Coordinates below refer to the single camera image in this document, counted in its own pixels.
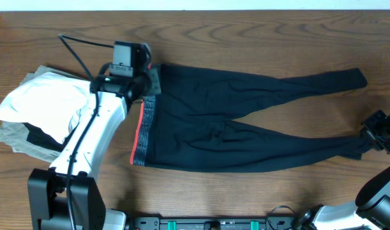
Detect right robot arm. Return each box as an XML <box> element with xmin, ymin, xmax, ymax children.
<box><xmin>291</xmin><ymin>110</ymin><xmax>390</xmax><ymax>230</ymax></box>

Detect beige folded garment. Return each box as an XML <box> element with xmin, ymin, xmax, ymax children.
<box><xmin>0</xmin><ymin>65</ymin><xmax>82</xmax><ymax>162</ymax></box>

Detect black leggings with red waistband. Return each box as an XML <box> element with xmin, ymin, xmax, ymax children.
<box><xmin>130</xmin><ymin>64</ymin><xmax>370</xmax><ymax>173</ymax></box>

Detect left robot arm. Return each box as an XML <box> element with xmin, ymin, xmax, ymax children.
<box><xmin>27</xmin><ymin>41</ymin><xmax>160</xmax><ymax>230</ymax></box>

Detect black folded garment in pile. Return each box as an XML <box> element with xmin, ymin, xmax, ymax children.
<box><xmin>23</xmin><ymin>123</ymin><xmax>74</xmax><ymax>152</ymax></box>

